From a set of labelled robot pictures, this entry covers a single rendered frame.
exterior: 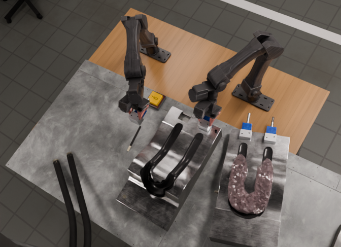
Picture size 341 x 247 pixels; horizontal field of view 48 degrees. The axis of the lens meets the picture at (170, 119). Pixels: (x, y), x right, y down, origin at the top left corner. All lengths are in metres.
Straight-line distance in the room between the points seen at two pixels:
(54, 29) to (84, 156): 1.87
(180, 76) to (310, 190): 0.84
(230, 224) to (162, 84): 0.80
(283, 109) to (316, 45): 1.29
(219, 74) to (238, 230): 0.61
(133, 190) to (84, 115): 0.52
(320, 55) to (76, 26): 2.02
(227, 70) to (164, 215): 0.66
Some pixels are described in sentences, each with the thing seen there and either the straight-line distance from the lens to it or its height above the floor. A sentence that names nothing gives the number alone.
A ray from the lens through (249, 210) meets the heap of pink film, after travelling 1.60.
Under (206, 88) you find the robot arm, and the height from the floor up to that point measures 1.13.
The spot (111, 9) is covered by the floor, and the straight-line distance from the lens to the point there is 3.49.
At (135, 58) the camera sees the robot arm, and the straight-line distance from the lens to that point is 1.58.
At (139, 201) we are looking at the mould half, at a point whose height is 0.86.
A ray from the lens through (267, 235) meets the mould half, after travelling 1.57.
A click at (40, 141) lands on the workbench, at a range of 2.04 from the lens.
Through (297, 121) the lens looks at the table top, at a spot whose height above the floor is 0.80.
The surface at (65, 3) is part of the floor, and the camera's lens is 3.72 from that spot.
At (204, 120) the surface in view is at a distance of 1.70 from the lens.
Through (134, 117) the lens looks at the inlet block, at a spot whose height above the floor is 0.96.
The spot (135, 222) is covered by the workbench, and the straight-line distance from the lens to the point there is 1.74.
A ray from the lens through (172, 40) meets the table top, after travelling 2.12.
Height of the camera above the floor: 2.46
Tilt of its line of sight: 63 degrees down
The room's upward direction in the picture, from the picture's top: 20 degrees counter-clockwise
